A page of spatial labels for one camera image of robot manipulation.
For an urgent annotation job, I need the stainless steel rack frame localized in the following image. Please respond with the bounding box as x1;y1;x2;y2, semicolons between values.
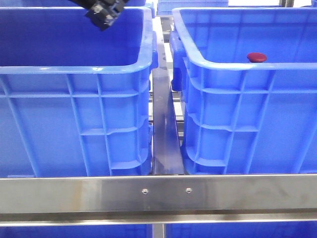
0;17;317;238

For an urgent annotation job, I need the blue plastic crate right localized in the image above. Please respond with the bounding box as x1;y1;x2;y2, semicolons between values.
170;7;317;175

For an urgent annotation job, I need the blue plastic crate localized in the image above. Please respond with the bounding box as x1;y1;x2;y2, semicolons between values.
170;7;317;175
0;7;158;178

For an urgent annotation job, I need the blue plastic crate left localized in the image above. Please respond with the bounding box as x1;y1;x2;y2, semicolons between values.
0;7;158;178

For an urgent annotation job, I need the blue crate lower left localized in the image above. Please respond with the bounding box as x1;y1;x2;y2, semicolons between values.
0;225;153;238

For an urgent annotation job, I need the red mushroom push button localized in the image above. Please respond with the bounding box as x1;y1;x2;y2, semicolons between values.
247;52;267;63

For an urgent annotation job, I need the blue crate lower right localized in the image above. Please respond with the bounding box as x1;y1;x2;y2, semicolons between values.
166;221;317;238

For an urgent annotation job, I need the blue crate rear middle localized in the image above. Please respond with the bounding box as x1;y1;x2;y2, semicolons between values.
157;0;229;16

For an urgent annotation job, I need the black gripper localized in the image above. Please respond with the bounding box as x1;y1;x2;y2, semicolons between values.
72;0;128;9

